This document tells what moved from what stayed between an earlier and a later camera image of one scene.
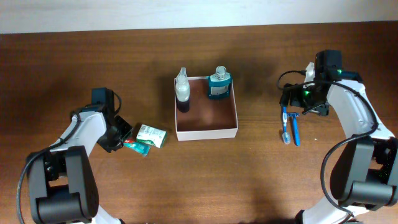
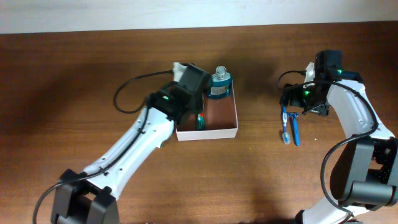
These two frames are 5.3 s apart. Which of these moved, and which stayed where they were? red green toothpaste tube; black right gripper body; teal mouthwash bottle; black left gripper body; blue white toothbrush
Moved: red green toothpaste tube; black left gripper body
Stayed: teal mouthwash bottle; blue white toothbrush; black right gripper body
